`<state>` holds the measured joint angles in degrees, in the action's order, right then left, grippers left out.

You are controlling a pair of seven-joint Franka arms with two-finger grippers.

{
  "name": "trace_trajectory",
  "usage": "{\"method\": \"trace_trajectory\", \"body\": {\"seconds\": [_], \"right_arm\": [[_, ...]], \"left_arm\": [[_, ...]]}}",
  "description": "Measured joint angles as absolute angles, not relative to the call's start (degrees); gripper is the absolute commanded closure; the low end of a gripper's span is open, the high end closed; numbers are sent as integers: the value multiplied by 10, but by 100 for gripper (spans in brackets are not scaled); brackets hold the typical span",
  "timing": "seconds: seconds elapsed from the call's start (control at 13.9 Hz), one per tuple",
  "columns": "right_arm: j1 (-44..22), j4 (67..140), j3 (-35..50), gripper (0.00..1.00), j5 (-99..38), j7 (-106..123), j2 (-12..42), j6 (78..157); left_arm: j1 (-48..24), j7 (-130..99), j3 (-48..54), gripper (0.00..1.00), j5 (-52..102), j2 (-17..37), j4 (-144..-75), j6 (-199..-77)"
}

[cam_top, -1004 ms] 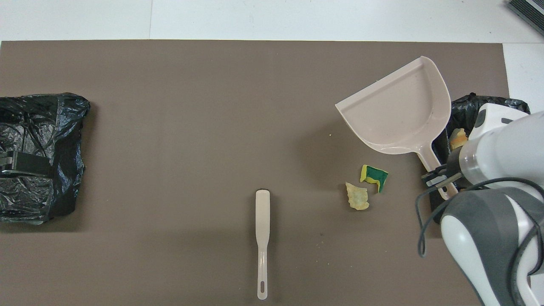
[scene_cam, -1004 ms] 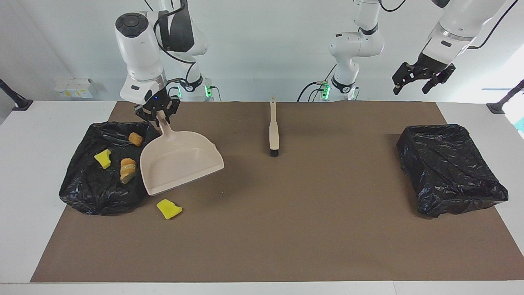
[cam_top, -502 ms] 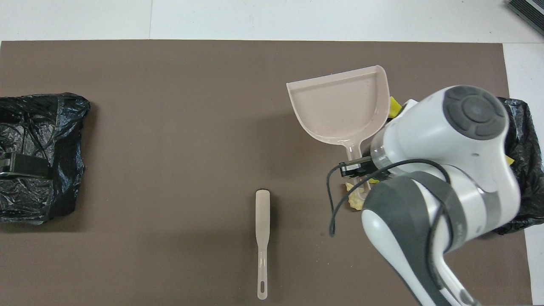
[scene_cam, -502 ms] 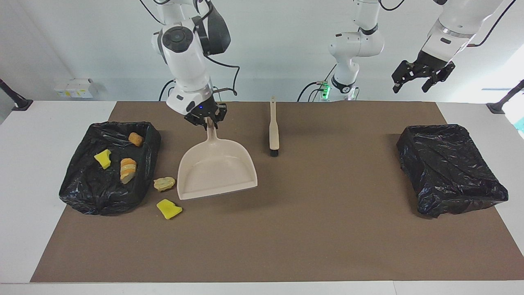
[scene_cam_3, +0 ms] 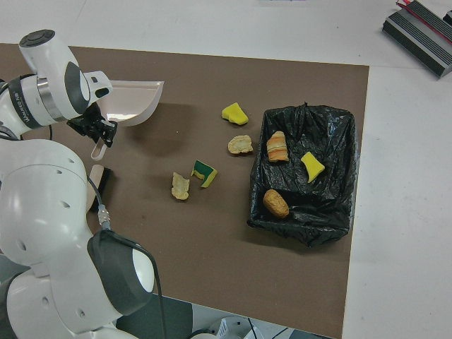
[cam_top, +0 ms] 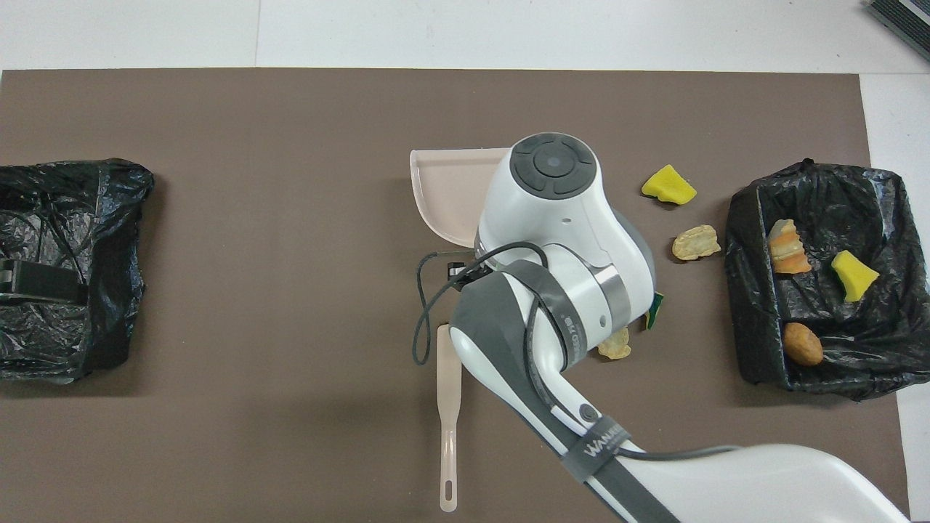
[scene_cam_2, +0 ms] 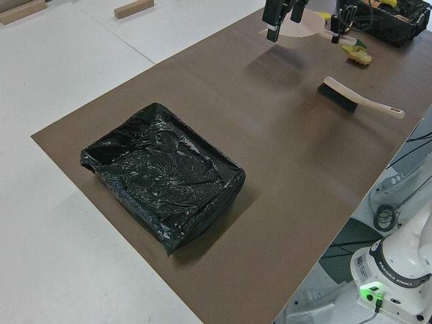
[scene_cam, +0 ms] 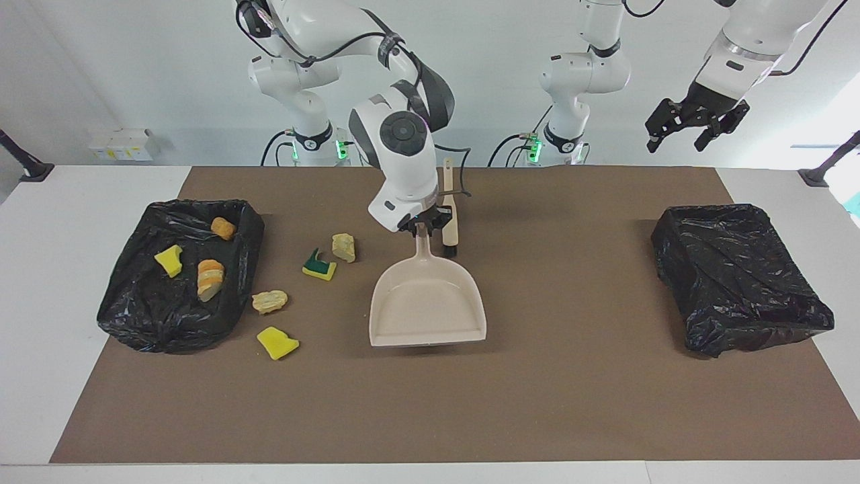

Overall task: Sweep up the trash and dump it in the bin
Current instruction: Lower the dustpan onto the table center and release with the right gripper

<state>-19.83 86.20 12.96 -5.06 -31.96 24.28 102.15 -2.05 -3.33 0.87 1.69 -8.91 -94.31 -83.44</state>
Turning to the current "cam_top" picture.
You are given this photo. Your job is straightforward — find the pale beige bread chunk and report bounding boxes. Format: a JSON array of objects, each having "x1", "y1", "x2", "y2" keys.
[{"x1": 597, "y1": 327, "x2": 631, "y2": 361}]

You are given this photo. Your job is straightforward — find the beige hand brush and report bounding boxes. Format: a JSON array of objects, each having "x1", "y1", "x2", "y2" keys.
[{"x1": 436, "y1": 324, "x2": 463, "y2": 514}]

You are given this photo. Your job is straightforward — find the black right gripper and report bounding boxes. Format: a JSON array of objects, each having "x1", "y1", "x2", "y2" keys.
[{"x1": 445, "y1": 259, "x2": 488, "y2": 286}]

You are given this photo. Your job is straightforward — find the black plastic bag bin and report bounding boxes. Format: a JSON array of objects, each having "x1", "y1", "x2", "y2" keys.
[
  {"x1": 0, "y1": 158, "x2": 155, "y2": 384},
  {"x1": 724, "y1": 160, "x2": 930, "y2": 402}
]

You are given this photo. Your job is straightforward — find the tan ridged pastry piece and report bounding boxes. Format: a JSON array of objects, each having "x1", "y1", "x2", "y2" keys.
[{"x1": 671, "y1": 224, "x2": 722, "y2": 262}]

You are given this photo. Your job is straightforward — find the beige plastic dustpan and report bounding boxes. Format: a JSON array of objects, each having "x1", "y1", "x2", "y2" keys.
[{"x1": 409, "y1": 147, "x2": 513, "y2": 249}]

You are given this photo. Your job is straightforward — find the small yellow sponge piece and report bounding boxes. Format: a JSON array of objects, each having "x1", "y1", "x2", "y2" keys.
[{"x1": 830, "y1": 250, "x2": 880, "y2": 303}]

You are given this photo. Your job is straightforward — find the brown table mat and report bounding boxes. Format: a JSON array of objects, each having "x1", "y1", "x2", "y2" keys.
[{"x1": 0, "y1": 68, "x2": 910, "y2": 523}]

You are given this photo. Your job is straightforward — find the dark ribbed panel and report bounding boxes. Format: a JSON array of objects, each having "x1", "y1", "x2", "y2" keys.
[{"x1": 865, "y1": 0, "x2": 930, "y2": 62}]

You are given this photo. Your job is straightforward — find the brown potato-shaped bread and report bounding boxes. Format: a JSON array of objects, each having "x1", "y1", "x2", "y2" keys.
[{"x1": 783, "y1": 322, "x2": 825, "y2": 366}]

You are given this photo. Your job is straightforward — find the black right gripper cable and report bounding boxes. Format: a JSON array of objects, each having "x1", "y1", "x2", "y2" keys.
[{"x1": 412, "y1": 242, "x2": 740, "y2": 462}]

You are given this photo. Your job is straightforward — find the large yellow sponge piece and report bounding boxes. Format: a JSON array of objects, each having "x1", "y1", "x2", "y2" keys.
[{"x1": 641, "y1": 164, "x2": 698, "y2": 206}]

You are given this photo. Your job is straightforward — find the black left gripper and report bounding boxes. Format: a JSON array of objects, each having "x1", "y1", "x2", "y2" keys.
[{"x1": 0, "y1": 258, "x2": 82, "y2": 304}]

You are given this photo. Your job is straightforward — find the tan layered pastry chunk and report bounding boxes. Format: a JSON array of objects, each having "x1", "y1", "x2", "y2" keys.
[{"x1": 769, "y1": 219, "x2": 812, "y2": 275}]

